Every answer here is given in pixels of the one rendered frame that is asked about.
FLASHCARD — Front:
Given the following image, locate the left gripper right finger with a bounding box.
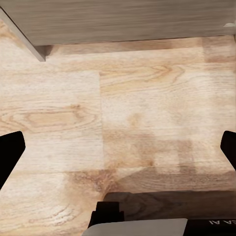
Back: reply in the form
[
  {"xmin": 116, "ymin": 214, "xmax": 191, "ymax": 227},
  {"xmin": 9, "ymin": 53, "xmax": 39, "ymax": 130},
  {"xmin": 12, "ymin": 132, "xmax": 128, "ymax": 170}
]
[{"xmin": 220, "ymin": 130, "xmax": 236, "ymax": 170}]

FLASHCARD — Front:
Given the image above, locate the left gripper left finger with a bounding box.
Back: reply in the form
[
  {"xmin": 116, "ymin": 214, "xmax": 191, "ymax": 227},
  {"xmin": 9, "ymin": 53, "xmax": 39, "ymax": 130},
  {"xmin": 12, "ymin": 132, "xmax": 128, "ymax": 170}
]
[{"xmin": 0, "ymin": 131, "xmax": 26, "ymax": 189}]

